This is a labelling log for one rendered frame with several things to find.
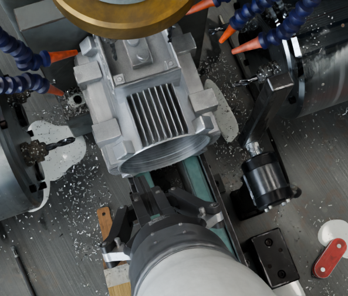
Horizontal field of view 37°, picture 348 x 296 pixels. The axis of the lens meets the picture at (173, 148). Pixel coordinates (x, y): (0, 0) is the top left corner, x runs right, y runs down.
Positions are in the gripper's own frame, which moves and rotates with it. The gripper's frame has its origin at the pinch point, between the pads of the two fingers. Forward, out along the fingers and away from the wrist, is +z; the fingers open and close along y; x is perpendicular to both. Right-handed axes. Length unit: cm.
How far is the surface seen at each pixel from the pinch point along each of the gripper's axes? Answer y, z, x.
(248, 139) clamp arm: -18.3, 14.2, 2.1
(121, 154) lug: 0.9, 13.0, -2.5
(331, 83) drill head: -32.1, 11.4, -3.0
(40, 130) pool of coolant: 14.5, 46.8, -3.9
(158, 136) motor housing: -4.8, 11.3, -3.7
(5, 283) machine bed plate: 29.0, 33.4, 19.5
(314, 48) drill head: -29.8, 9.7, -9.1
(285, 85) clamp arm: -19.7, -2.7, -8.2
